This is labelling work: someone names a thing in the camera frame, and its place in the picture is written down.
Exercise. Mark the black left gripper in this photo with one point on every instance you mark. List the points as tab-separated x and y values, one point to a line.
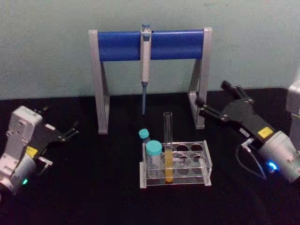
48	137

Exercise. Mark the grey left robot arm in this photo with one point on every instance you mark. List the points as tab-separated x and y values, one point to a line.
17	131

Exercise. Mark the clear acrylic tube rack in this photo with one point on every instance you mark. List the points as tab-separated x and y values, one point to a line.
187	168

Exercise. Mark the grey stand with blue bar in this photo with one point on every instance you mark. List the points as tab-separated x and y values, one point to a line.
117	45

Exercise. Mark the white and blue pipette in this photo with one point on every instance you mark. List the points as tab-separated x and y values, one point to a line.
145	61

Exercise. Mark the large tube with teal cap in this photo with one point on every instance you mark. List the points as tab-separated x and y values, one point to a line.
154	148

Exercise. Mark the black table cloth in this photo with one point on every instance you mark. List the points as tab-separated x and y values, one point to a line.
93	187

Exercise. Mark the small tube with teal cap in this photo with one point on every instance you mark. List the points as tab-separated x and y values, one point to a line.
143	134

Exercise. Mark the glass tube with yellow liquid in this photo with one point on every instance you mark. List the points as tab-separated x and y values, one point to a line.
169	161

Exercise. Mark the plain pale wall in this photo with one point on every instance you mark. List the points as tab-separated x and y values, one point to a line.
47	47

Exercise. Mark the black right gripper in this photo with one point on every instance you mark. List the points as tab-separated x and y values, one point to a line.
246	119

